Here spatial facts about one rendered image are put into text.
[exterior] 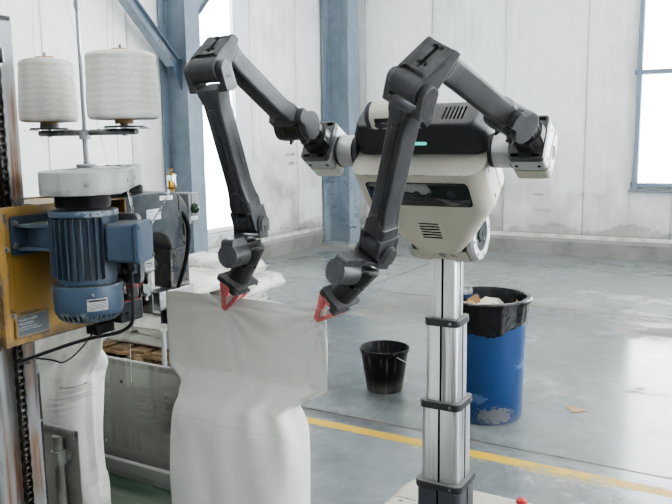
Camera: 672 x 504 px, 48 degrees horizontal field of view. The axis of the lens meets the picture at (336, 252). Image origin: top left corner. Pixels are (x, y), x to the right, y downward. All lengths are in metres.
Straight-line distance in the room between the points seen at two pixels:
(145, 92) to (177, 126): 6.25
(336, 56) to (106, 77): 9.00
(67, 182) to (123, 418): 1.29
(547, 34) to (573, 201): 2.06
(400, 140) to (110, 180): 0.63
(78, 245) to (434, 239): 0.98
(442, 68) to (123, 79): 0.73
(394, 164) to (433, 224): 0.60
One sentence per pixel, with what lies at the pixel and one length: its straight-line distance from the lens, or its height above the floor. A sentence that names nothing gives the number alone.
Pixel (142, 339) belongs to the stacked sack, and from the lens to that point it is 5.09.
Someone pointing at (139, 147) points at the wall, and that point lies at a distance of 7.81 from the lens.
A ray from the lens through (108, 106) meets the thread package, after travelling 1.79.
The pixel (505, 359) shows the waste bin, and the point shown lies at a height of 0.35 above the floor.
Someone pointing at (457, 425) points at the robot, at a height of 0.63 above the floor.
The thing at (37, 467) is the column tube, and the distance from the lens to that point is 2.03.
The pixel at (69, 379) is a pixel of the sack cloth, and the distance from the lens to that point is 2.32.
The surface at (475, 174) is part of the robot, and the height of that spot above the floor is 1.38.
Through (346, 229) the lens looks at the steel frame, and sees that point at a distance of 10.65.
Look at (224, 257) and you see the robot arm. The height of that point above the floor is 1.20.
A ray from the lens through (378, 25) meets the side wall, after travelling 10.72.
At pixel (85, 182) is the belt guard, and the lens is 1.67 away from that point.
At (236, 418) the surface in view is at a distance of 1.93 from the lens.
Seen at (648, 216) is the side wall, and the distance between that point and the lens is 9.61.
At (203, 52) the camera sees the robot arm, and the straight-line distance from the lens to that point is 1.78.
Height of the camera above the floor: 1.47
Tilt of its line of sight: 8 degrees down
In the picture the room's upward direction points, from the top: 1 degrees counter-clockwise
